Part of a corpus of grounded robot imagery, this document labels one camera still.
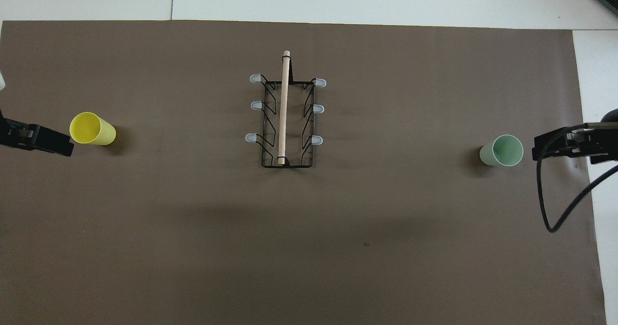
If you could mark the pale green plastic cup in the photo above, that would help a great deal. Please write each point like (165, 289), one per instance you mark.
(507, 151)

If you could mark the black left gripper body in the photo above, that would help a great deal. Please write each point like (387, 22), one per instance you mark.
(14, 134)

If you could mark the yellow plastic cup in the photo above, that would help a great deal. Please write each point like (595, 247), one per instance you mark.
(94, 129)

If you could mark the brown table mat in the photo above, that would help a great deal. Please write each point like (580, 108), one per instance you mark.
(193, 243)

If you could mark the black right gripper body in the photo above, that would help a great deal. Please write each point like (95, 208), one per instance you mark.
(598, 144)

